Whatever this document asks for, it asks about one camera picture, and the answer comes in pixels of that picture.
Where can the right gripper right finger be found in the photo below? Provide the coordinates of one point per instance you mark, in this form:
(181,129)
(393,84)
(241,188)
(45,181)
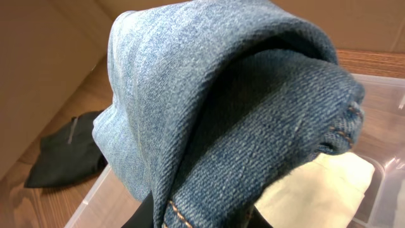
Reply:
(256,220)

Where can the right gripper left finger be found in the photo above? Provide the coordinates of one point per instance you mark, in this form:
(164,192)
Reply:
(143,216)

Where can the beige cloth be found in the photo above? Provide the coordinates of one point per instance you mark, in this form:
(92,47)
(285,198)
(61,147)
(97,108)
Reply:
(324,193)

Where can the blue jeans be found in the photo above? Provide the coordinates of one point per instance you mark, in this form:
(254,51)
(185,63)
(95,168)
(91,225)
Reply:
(213,101)

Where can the clear plastic storage bin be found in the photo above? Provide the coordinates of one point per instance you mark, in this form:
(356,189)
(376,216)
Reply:
(109,204)

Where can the folded black garment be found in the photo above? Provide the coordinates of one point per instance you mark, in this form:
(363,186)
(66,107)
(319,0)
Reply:
(68,156)

